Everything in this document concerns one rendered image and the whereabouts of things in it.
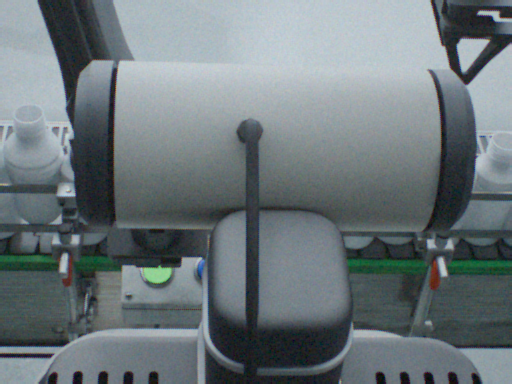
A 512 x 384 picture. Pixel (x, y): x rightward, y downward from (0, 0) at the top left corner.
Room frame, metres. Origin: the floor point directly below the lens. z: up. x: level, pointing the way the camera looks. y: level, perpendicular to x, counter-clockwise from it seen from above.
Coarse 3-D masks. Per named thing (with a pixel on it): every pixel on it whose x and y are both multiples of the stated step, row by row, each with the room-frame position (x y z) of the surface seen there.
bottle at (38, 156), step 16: (16, 112) 0.89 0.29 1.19; (32, 112) 0.91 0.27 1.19; (16, 128) 0.88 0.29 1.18; (32, 128) 0.87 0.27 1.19; (16, 144) 0.87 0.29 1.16; (32, 144) 0.87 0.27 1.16; (48, 144) 0.88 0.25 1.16; (16, 160) 0.86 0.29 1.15; (32, 160) 0.86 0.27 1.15; (48, 160) 0.87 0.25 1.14; (16, 176) 0.86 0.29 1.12; (32, 176) 0.86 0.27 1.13; (48, 176) 0.86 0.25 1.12; (32, 208) 0.86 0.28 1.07; (48, 208) 0.87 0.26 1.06
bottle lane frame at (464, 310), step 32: (0, 256) 0.84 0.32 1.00; (32, 256) 0.85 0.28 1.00; (96, 256) 0.86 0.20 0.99; (416, 256) 0.91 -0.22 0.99; (0, 288) 0.83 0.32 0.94; (32, 288) 0.84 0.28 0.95; (96, 288) 0.85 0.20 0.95; (352, 288) 0.88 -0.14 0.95; (384, 288) 0.89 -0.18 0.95; (416, 288) 0.89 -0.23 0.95; (448, 288) 0.89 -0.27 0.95; (480, 288) 0.90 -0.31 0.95; (0, 320) 0.83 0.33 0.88; (32, 320) 0.84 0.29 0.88; (64, 320) 0.84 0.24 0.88; (96, 320) 0.84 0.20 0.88; (352, 320) 0.88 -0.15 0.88; (384, 320) 0.89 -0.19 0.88; (448, 320) 0.90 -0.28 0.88; (480, 320) 0.90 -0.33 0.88
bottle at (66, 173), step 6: (72, 132) 0.90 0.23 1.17; (66, 156) 0.90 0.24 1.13; (66, 162) 0.88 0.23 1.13; (66, 168) 0.88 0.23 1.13; (60, 174) 0.88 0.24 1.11; (66, 174) 0.87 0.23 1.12; (72, 174) 0.87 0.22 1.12; (60, 180) 0.88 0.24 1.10; (66, 180) 0.87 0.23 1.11; (72, 180) 0.87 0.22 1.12; (84, 222) 0.87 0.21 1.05; (84, 234) 0.86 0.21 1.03; (90, 234) 0.87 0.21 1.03; (96, 234) 0.87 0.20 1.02; (102, 234) 0.88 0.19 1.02; (84, 240) 0.86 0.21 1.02; (90, 240) 0.87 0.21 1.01; (96, 240) 0.87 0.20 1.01
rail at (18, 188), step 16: (0, 192) 0.85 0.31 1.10; (16, 192) 0.85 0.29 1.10; (32, 192) 0.85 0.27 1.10; (48, 192) 0.86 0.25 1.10; (480, 192) 0.91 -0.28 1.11; (496, 192) 0.92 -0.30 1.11; (0, 224) 0.85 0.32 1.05; (16, 224) 0.85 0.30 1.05; (32, 224) 0.86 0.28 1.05; (48, 224) 0.86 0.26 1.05
